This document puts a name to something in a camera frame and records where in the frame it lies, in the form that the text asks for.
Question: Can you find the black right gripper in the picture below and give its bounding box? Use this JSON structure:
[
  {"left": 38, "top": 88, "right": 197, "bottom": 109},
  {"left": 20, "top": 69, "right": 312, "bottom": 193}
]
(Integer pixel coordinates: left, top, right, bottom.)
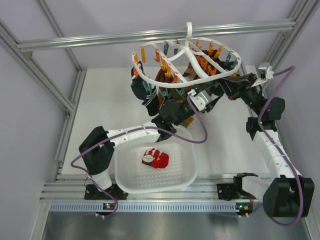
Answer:
[{"left": 215, "top": 73, "right": 264, "bottom": 118}]

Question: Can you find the white round clip hanger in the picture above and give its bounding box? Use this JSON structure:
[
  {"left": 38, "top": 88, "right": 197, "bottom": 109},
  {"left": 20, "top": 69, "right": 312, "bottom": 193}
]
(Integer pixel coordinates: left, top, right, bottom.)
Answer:
[{"left": 131, "top": 22, "right": 242, "bottom": 89}]

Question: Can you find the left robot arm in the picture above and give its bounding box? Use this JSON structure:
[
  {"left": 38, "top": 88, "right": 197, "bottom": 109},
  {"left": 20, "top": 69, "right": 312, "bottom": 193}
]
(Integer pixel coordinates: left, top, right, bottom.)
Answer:
[{"left": 78, "top": 90, "right": 219, "bottom": 199}]

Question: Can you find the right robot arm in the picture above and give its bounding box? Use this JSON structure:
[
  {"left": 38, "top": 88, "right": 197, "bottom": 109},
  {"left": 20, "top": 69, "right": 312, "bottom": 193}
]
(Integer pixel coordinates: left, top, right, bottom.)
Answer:
[{"left": 218, "top": 73, "right": 315, "bottom": 220}]

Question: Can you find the olive striped sock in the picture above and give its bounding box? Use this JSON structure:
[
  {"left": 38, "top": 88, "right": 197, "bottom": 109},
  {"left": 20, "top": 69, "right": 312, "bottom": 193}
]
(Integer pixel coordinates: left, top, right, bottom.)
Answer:
[{"left": 172, "top": 62, "right": 203, "bottom": 130}]

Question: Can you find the teal clothes peg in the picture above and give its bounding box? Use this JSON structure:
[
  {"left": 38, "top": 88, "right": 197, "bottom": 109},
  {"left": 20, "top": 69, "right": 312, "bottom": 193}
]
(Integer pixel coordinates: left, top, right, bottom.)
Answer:
[{"left": 158, "top": 87, "right": 171, "bottom": 99}]

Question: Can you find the brown sock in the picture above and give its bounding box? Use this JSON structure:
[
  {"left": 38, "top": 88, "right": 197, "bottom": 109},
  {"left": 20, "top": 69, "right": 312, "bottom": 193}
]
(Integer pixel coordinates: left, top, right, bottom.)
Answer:
[{"left": 155, "top": 69, "right": 173, "bottom": 84}]

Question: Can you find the orange clothes peg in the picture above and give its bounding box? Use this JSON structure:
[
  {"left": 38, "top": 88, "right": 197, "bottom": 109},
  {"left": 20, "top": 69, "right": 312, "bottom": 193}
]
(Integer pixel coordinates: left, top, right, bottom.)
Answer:
[{"left": 160, "top": 55, "right": 171, "bottom": 73}]

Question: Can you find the black white striped sock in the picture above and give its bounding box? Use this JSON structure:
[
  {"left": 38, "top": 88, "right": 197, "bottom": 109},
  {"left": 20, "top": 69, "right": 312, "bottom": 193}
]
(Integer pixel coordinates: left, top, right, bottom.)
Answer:
[{"left": 142, "top": 89, "right": 165, "bottom": 117}]

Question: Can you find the navy blue sock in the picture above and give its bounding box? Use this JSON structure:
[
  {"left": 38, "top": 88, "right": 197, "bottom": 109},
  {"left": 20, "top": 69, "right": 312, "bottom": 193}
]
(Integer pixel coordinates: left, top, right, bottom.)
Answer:
[{"left": 130, "top": 67, "right": 150, "bottom": 104}]

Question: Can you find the translucent white plastic basket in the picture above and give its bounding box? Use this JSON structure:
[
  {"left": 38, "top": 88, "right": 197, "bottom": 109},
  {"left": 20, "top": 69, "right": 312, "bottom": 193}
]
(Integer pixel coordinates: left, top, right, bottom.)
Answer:
[{"left": 112, "top": 127, "right": 198, "bottom": 194}]

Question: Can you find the red santa sock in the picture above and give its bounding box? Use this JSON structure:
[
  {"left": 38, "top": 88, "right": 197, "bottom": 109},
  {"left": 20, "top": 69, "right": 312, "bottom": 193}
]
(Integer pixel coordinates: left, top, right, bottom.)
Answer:
[{"left": 141, "top": 148, "right": 170, "bottom": 169}]

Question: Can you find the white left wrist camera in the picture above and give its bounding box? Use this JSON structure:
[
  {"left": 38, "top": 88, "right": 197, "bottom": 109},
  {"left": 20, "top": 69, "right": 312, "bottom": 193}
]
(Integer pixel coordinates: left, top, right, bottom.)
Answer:
[{"left": 187, "top": 89, "right": 213, "bottom": 112}]

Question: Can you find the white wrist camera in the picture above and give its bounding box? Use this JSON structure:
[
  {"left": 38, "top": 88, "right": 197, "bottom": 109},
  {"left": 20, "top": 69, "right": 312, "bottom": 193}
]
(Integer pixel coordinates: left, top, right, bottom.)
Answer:
[
  {"left": 187, "top": 89, "right": 213, "bottom": 112},
  {"left": 257, "top": 62, "right": 274, "bottom": 81}
]

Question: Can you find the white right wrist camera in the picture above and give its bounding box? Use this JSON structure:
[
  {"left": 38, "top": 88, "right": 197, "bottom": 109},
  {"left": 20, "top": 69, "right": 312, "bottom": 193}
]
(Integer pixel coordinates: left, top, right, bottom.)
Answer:
[{"left": 257, "top": 62, "right": 274, "bottom": 81}]

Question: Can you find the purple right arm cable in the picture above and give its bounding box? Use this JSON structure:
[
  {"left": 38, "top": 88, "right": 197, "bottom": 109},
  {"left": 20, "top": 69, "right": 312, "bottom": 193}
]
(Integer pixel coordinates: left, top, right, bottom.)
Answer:
[{"left": 258, "top": 65, "right": 307, "bottom": 227}]

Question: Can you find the aluminium top rail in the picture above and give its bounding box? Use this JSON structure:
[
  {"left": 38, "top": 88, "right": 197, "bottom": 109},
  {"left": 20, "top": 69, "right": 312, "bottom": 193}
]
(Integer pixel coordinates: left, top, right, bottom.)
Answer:
[{"left": 16, "top": 18, "right": 297, "bottom": 52}]

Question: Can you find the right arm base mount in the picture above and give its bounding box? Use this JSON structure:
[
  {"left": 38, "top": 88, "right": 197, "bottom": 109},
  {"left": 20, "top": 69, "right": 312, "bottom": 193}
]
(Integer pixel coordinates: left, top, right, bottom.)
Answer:
[{"left": 217, "top": 172, "right": 258, "bottom": 201}]

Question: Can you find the perforated cable tray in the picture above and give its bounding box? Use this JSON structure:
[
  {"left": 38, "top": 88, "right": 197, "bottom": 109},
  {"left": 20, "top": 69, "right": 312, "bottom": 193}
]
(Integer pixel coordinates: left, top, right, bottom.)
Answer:
[{"left": 50, "top": 201, "right": 253, "bottom": 214}]

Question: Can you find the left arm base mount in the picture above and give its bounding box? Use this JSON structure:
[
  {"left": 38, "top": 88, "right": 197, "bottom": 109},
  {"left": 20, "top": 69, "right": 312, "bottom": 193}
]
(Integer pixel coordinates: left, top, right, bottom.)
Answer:
[{"left": 84, "top": 184, "right": 128, "bottom": 201}]

